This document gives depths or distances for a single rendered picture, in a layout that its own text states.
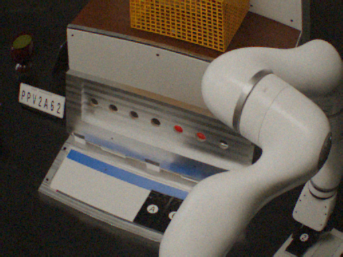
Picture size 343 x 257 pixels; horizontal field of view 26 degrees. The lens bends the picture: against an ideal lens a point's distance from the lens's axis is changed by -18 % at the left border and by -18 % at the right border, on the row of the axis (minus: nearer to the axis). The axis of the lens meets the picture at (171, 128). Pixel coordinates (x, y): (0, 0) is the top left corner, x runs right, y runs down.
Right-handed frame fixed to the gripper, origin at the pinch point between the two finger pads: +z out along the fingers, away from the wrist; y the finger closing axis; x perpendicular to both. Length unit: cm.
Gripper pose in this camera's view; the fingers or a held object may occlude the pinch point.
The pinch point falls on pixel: (305, 233)
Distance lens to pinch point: 175.8
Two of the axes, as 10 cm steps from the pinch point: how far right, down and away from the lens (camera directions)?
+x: 5.9, -4.7, 6.6
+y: 8.0, 4.3, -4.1
